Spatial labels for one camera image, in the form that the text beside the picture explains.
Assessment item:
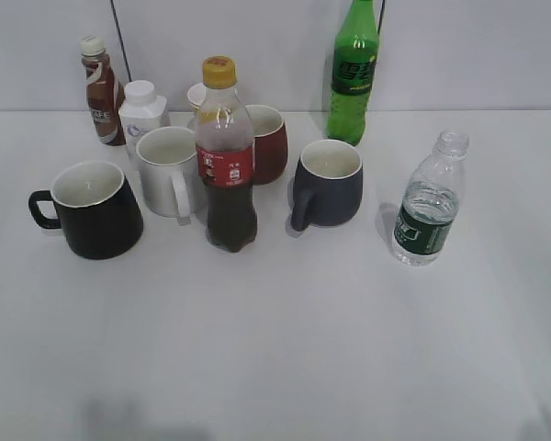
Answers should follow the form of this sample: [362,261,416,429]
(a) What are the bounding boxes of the clear cestbon water bottle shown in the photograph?
[392,130,469,266]

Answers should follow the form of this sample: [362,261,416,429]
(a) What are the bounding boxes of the black mug white interior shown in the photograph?
[28,161,144,260]

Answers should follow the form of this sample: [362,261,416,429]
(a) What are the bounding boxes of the dark blue-grey mug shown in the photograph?
[290,140,364,232]

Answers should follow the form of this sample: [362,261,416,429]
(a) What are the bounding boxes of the dark red mug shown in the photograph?
[246,105,288,186]

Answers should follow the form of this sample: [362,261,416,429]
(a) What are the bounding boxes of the cola bottle yellow cap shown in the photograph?
[195,55,257,253]

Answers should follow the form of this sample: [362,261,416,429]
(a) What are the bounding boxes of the white ceramic mug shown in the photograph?
[136,126,207,219]

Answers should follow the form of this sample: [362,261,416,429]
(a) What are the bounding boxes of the white milk bottle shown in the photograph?
[118,80,171,162]

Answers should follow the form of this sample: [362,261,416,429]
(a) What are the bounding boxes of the green sprite bottle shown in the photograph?
[326,0,379,146]

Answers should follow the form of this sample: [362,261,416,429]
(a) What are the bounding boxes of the brown nescafe coffee bottle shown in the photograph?
[79,36,125,146]

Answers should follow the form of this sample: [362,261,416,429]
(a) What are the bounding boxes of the black cable on wall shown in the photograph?
[110,0,133,83]

